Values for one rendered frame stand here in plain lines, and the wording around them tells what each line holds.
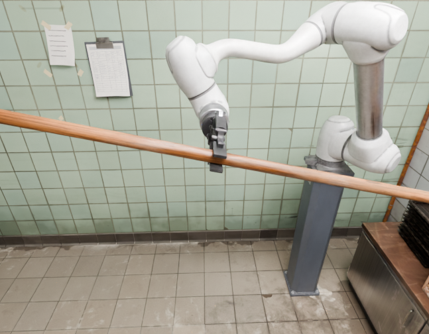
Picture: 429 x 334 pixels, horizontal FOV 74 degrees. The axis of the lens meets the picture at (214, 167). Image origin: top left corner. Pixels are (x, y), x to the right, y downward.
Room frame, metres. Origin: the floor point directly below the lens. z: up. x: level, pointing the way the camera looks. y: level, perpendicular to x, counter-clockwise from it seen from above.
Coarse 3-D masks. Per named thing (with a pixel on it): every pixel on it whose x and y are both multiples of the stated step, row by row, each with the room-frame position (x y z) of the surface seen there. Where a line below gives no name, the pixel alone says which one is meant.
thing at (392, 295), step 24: (360, 240) 1.34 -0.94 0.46; (384, 240) 1.21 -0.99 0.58; (360, 264) 1.26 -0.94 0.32; (384, 264) 1.09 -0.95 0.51; (408, 264) 1.03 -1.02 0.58; (360, 288) 1.19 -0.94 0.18; (384, 288) 1.03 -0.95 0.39; (408, 288) 0.90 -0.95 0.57; (384, 312) 0.96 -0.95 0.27; (408, 312) 0.83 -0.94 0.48
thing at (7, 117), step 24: (0, 120) 0.55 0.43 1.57; (24, 120) 0.55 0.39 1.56; (48, 120) 0.56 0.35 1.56; (120, 144) 0.56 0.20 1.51; (144, 144) 0.56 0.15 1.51; (168, 144) 0.57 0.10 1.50; (264, 168) 0.57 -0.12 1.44; (288, 168) 0.58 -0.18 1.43; (384, 192) 0.58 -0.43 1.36; (408, 192) 0.59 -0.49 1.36
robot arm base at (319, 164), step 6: (312, 156) 1.41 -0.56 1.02; (306, 162) 1.35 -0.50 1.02; (312, 162) 1.34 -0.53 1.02; (318, 162) 1.33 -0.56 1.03; (324, 162) 1.30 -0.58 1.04; (330, 162) 1.29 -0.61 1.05; (336, 162) 1.29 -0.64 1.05; (342, 162) 1.30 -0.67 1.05; (318, 168) 1.29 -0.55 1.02; (324, 168) 1.28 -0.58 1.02; (330, 168) 1.28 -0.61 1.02; (336, 168) 1.28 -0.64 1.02; (342, 168) 1.28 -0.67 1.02; (348, 168) 1.29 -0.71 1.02
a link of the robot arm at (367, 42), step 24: (336, 24) 1.07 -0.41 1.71; (360, 24) 0.99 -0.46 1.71; (384, 24) 0.95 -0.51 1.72; (360, 48) 1.00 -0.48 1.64; (384, 48) 0.96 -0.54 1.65; (360, 72) 1.05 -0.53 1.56; (360, 96) 1.08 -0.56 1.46; (360, 120) 1.12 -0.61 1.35; (360, 144) 1.13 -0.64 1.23; (384, 144) 1.10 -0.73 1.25; (384, 168) 1.08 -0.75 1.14
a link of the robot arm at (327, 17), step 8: (328, 8) 1.14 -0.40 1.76; (336, 8) 1.11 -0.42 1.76; (312, 16) 1.15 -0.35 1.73; (320, 16) 1.13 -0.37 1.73; (328, 16) 1.10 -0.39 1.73; (336, 16) 1.08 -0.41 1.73; (320, 24) 1.11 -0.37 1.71; (328, 24) 1.09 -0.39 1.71; (328, 32) 1.09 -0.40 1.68; (328, 40) 1.11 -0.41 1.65
